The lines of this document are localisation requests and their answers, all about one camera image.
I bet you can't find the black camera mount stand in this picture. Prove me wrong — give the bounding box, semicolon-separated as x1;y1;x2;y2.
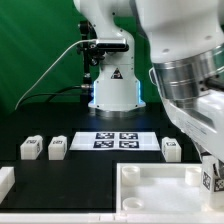
77;20;104;104

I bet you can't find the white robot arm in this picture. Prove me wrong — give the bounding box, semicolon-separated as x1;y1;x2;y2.
73;0;224;163

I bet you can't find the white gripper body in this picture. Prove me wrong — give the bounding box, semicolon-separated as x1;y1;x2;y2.
162;90;224;163

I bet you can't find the white L-shaped obstacle fence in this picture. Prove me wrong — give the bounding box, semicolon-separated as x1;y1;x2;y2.
0;166;224;224

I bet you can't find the grey cable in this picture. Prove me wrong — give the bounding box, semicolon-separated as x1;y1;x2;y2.
14;38;98;111

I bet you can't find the white square tabletop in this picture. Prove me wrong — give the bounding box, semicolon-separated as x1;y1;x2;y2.
116;163;216;214

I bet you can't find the black cable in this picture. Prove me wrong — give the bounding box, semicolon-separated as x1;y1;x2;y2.
19;85;94;108

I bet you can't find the white sheet with fiducial tags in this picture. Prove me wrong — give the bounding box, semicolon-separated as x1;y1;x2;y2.
70;132;160;151

